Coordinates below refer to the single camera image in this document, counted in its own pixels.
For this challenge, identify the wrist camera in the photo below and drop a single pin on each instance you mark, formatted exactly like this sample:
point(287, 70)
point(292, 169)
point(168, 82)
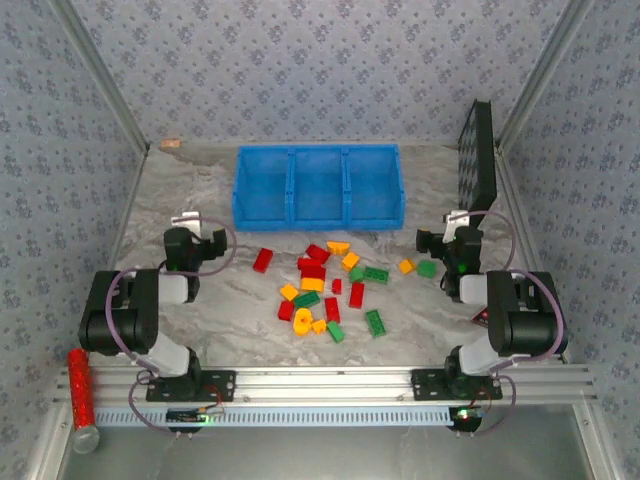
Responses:
point(185, 219)
point(457, 220)

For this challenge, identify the aluminium side rail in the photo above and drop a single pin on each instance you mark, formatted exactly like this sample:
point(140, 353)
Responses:
point(523, 235)
point(129, 205)

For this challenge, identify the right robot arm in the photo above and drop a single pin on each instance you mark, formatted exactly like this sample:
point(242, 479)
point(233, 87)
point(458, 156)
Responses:
point(520, 320)

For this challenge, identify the red triangle sticker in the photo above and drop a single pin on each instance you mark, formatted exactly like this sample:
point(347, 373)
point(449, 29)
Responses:
point(482, 317)

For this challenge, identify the aluminium frame post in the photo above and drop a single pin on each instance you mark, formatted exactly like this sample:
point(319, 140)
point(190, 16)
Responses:
point(106, 75)
point(541, 75)

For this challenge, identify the small green circuit board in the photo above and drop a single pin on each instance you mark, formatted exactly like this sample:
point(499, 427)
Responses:
point(190, 416)
point(465, 416)

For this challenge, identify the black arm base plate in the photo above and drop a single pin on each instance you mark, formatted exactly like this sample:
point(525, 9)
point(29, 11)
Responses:
point(220, 385)
point(430, 385)

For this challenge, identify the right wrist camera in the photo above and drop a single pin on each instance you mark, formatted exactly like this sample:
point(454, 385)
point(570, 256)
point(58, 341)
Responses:
point(457, 220)

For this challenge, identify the blue three-compartment bin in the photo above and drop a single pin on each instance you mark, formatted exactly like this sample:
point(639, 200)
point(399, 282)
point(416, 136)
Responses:
point(265, 190)

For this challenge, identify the red glitter cylinder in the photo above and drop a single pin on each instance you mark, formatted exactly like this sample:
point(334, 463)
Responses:
point(82, 395)

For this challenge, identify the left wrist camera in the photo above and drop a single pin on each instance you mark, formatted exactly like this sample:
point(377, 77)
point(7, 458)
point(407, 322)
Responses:
point(185, 219)

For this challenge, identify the black perforated panel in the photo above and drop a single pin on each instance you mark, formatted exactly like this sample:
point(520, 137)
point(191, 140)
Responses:
point(477, 160)

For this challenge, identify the long aluminium mounting rail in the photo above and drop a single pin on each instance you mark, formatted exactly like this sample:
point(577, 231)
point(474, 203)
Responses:
point(320, 382)

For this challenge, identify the small tan tag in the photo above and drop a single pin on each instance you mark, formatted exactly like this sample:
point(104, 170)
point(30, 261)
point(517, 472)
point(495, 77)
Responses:
point(171, 144)

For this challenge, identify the small yellow lego brick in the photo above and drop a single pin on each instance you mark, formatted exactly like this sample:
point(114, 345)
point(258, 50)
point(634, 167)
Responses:
point(319, 326)

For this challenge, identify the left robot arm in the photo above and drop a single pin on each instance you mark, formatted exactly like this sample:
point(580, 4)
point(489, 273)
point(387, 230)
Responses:
point(125, 310)

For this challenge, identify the small green lego brick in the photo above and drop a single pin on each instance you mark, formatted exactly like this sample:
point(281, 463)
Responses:
point(356, 274)
point(426, 269)

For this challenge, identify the small red lego brick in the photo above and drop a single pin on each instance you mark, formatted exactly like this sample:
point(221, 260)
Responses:
point(336, 286)

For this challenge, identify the yellow half-round lego brick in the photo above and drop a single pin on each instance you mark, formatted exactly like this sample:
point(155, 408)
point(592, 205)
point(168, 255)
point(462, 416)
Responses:
point(338, 247)

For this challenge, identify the yellow round lego piece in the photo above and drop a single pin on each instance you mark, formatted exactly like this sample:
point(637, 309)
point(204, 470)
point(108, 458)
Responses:
point(302, 320)

